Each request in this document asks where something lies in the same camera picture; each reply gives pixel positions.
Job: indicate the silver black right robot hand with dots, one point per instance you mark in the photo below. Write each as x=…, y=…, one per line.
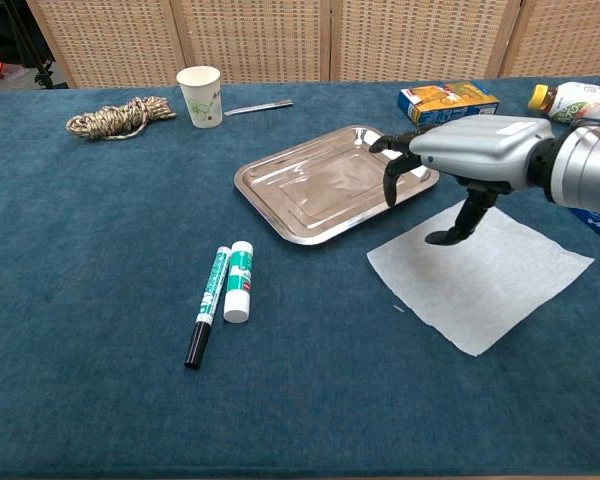
x=480, y=145

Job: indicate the white cloth towel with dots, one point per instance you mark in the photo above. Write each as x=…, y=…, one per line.
x=480, y=295

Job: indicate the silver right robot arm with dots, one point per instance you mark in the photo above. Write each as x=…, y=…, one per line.
x=580, y=160

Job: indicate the stainless steel tray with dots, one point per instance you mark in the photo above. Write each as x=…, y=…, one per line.
x=305, y=190

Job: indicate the orange blue carton box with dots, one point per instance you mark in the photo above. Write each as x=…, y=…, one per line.
x=450, y=100

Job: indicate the white bottle with yellow cap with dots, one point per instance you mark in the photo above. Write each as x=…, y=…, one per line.
x=580, y=100

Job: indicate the white plastic stick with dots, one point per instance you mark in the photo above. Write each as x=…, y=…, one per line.
x=260, y=107

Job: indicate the woven wooden folding screen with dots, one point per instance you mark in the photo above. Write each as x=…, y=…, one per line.
x=260, y=40

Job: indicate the green white glue stick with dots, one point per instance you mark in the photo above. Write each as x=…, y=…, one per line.
x=239, y=285

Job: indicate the white paper cup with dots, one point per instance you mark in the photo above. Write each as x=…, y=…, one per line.
x=201, y=100

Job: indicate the green white marker pen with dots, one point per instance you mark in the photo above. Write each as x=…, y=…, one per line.
x=211, y=295

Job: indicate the blue table cloth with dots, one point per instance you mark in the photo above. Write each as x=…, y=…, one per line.
x=105, y=250

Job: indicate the black tripod stand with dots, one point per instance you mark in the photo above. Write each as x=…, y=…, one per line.
x=45, y=75

